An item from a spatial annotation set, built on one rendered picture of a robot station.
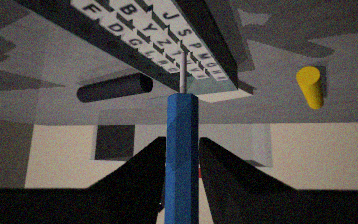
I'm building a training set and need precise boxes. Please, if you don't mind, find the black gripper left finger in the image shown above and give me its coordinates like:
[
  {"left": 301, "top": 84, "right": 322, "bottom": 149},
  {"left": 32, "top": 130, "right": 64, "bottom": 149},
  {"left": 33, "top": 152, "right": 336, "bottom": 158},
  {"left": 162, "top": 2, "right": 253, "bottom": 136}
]
[{"left": 0, "top": 136, "right": 166, "bottom": 224}]

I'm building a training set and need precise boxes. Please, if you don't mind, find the yellow cylinder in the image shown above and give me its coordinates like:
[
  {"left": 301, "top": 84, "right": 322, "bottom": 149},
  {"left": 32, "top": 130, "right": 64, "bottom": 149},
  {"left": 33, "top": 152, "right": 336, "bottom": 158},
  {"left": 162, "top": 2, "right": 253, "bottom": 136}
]
[{"left": 296, "top": 66, "right": 324, "bottom": 109}]

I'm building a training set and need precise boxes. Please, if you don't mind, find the blue stylus with grey tip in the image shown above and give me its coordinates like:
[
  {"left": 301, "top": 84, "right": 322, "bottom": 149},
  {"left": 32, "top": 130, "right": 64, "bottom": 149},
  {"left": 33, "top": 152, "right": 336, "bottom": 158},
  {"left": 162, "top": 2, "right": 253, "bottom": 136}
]
[{"left": 164, "top": 52, "right": 199, "bottom": 224}]

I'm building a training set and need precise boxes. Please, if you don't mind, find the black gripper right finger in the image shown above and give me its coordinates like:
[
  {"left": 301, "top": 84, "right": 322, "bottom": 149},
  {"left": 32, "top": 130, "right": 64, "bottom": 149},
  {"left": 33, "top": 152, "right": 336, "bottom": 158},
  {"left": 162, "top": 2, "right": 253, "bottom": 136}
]
[{"left": 199, "top": 137, "right": 358, "bottom": 224}]

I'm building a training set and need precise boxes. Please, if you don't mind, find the dark grey cylinder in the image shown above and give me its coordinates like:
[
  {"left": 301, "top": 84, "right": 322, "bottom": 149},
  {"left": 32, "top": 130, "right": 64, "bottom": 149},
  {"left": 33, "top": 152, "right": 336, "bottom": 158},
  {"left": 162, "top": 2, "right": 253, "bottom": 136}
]
[{"left": 77, "top": 73, "right": 153, "bottom": 103}]

